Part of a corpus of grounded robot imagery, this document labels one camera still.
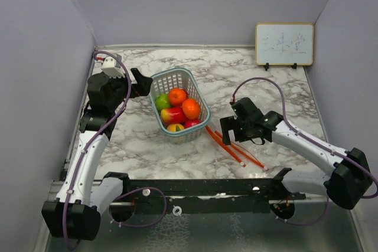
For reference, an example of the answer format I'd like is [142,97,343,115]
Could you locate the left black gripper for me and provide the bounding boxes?
[107,68,152,111]

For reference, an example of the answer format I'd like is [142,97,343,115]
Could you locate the teal white plastic basket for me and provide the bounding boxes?
[149,67,211,144]

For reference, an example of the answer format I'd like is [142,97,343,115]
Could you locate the orange tangerine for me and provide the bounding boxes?
[182,99,201,120]
[168,88,187,107]

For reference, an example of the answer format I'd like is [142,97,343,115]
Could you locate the clear bag orange zipper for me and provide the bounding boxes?
[205,126,269,171]

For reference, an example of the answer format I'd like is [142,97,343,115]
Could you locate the yellow orange fruit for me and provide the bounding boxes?
[167,123,185,132]

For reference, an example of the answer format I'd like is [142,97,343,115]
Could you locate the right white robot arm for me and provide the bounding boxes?
[220,97,373,210]

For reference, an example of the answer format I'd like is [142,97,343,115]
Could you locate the green apple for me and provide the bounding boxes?
[155,94,172,112]

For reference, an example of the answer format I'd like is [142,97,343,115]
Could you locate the red apple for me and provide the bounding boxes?
[184,119,201,129]

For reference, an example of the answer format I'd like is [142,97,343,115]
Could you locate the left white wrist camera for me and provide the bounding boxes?
[101,54,125,78]

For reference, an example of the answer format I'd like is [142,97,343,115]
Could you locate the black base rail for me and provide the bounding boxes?
[106,172,305,216]

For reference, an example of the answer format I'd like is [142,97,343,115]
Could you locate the small whiteboard wooden frame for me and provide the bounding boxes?
[255,22,314,69]

